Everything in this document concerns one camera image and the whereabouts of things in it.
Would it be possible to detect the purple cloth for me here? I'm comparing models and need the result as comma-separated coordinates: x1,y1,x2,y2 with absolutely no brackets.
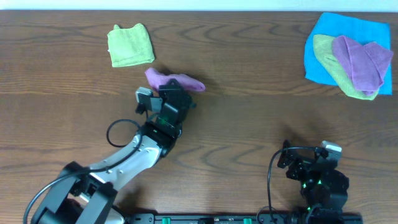
332,35,394,96
145,68,206,92

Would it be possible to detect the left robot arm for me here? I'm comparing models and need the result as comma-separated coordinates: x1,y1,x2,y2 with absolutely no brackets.
23,78,195,223

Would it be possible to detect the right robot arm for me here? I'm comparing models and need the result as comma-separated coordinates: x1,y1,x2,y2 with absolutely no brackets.
277,140,349,221

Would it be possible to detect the folded green cloth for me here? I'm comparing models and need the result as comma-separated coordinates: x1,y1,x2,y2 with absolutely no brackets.
107,23,155,68

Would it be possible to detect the green cloth in pile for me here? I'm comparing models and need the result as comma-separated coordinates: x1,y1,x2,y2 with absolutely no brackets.
313,34,378,101

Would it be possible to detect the purple cloth in pile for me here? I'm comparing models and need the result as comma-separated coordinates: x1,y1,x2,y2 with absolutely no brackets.
332,35,394,96

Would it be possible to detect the blue cloth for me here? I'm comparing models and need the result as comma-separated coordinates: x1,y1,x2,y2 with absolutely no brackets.
304,12,392,95

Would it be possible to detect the right black cable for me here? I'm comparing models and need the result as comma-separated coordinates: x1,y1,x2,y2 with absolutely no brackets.
256,146,321,224

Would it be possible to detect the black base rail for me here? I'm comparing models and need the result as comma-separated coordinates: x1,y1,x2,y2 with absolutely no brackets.
126,213,363,224

